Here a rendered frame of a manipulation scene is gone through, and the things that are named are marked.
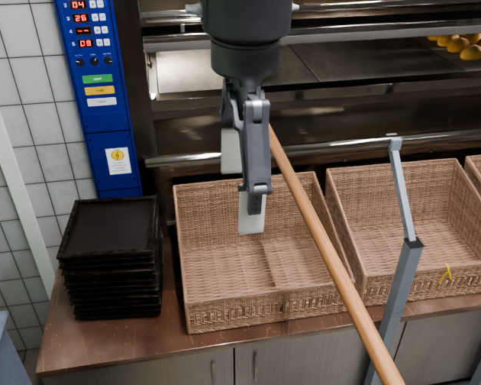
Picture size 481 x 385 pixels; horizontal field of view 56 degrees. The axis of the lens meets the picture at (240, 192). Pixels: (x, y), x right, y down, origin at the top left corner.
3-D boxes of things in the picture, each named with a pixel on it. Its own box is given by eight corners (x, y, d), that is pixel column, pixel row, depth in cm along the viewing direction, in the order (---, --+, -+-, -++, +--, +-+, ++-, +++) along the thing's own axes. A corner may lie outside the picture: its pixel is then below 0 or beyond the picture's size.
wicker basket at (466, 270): (316, 221, 194) (323, 166, 178) (439, 209, 201) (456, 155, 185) (356, 309, 155) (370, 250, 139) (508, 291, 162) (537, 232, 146)
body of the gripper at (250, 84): (205, 24, 51) (206, 101, 56) (216, 46, 44) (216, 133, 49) (270, 22, 52) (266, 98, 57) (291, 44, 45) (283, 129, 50)
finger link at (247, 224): (266, 180, 51) (267, 184, 51) (262, 228, 55) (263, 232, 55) (239, 182, 51) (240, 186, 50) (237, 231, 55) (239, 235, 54)
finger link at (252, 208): (261, 172, 49) (268, 186, 47) (259, 208, 52) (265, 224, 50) (248, 173, 49) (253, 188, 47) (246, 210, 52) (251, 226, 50)
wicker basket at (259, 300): (176, 238, 185) (170, 182, 169) (309, 223, 193) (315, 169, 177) (185, 338, 146) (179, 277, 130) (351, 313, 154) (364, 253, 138)
